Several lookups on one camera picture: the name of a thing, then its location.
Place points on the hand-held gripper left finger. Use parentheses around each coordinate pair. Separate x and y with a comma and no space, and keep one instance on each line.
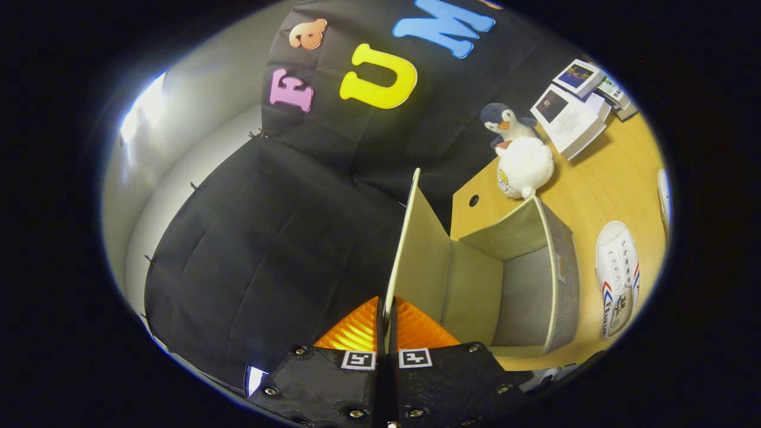
(321,386)

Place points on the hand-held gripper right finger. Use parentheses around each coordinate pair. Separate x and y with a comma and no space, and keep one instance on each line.
(452,386)

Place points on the white book blue picture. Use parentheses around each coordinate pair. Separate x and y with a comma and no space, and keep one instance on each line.
(576,76)

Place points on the book with teal cover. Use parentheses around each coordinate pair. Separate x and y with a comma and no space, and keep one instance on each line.
(613,92)

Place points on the white striped canvas shoe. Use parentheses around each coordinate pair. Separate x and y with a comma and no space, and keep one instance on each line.
(664,199)
(618,279)

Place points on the plain white book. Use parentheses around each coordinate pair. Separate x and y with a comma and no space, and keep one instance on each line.
(600,106)

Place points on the grey fabric storage box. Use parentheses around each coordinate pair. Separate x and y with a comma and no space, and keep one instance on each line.
(535,285)

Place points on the dark grey book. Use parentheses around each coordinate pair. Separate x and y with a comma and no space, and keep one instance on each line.
(627,112)

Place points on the grey penguin plush toy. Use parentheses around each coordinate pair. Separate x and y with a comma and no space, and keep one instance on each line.
(505,122)

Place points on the thick white book dark picture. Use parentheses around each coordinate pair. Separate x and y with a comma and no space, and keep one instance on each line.
(568,122)

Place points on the white round plush toy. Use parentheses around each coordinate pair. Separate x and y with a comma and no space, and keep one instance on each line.
(526,169)

